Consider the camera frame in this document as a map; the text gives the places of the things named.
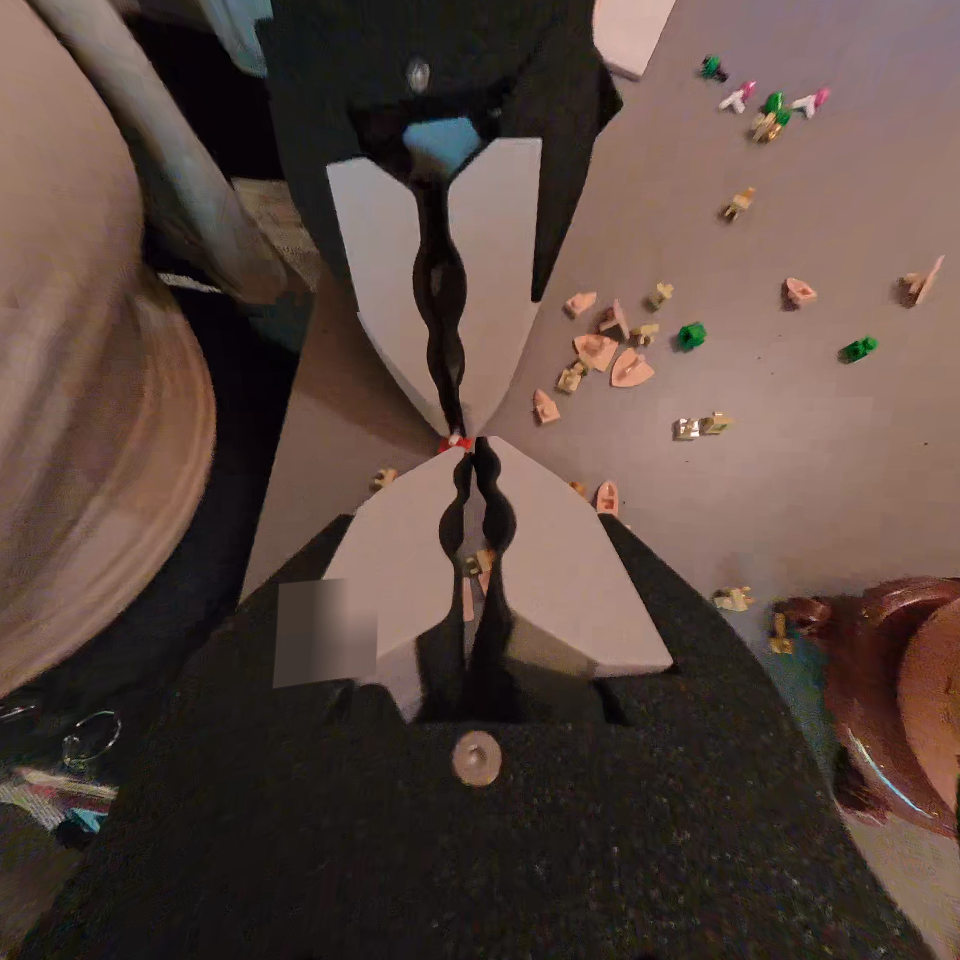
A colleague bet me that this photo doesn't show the scattered pale pink petal bricks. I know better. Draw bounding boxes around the scattered pale pink petal bricks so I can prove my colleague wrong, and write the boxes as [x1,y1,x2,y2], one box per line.
[459,255,948,624]

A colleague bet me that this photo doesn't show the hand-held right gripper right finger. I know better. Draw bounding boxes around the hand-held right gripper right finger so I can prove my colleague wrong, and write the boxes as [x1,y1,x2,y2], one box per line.
[474,435,675,678]

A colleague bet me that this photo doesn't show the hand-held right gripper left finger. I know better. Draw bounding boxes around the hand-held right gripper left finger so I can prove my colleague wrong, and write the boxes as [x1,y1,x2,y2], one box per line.
[322,450,475,723]

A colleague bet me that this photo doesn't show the green and tan brick cluster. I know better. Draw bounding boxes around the green and tan brick cluster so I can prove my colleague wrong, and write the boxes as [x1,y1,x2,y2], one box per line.
[750,90,792,144]

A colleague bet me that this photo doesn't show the person's pale shirt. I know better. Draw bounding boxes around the person's pale shirt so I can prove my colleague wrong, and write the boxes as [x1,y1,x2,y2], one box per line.
[0,0,219,695]

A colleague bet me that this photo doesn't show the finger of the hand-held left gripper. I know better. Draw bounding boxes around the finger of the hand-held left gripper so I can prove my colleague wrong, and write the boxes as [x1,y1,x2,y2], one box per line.
[446,136,544,440]
[326,156,470,440]

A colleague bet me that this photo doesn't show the grey desk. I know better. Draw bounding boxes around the grey desk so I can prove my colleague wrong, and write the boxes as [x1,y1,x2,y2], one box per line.
[240,0,960,960]

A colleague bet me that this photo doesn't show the scattered tan small bricks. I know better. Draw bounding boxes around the scattered tan small bricks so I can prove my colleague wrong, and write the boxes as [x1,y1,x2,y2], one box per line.
[371,186,796,655]

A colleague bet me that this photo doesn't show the colourful lanyard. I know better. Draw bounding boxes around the colourful lanyard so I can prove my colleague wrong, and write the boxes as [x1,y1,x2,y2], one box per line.
[0,765,120,849]

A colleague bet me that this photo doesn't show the metal key ring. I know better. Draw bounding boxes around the metal key ring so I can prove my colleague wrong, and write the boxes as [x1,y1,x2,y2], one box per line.
[61,710,123,770]

